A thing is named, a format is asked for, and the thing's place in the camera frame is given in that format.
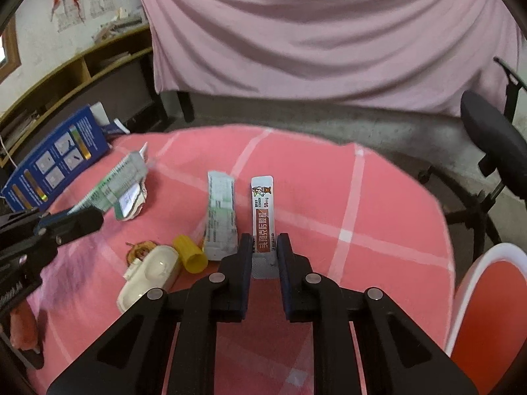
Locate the stack of papers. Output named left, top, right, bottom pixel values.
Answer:
left=0, top=111, right=38, bottom=141
left=99, top=51, right=132, bottom=68

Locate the paper wall calendar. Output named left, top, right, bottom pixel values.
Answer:
left=55, top=0, right=85, bottom=31
left=86, top=0, right=114, bottom=19

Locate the brown rubber band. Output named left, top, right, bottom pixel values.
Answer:
left=125, top=241, right=159, bottom=267

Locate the red and white sachet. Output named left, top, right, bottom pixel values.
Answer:
left=250, top=175, right=277, bottom=280

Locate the blue cardboard box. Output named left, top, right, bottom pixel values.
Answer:
left=1, top=103, right=131, bottom=213

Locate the wooden shelf desk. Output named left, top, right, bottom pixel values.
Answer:
left=0, top=22, right=169, bottom=169

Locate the stack of books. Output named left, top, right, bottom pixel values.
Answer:
left=93, top=6, right=145, bottom=42

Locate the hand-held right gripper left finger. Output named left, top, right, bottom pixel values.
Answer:
left=46, top=232, right=254, bottom=395

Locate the person's left hand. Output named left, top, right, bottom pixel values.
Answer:
left=9, top=306, right=42, bottom=352

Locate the white crumpled object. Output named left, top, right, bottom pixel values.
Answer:
left=116, top=245, right=182, bottom=312

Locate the red bucket with white rim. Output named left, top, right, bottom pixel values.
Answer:
left=445, top=243, right=527, bottom=395

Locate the pink checked tablecloth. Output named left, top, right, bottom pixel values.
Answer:
left=29, top=125, right=456, bottom=395

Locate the white cable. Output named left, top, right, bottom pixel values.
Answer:
left=0, top=134, right=17, bottom=169

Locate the wooden framed window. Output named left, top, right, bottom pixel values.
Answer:
left=0, top=16, right=22, bottom=85

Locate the green and white sachet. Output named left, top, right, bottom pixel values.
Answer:
left=205, top=171, right=239, bottom=261

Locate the pink hanging sheet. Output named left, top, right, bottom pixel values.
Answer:
left=132, top=0, right=527, bottom=118

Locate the green white carton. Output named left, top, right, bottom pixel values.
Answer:
left=68, top=142, right=149, bottom=215

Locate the yellow plastic cap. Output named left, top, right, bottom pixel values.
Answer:
left=173, top=234, right=208, bottom=273

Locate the black office chair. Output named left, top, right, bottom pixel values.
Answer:
left=418, top=57, right=527, bottom=260

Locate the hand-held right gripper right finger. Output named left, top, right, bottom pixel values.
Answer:
left=277, top=232, right=480, bottom=395

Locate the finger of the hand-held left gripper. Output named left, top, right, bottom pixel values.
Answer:
left=39, top=206, right=104, bottom=251
left=0, top=210, right=83, bottom=235

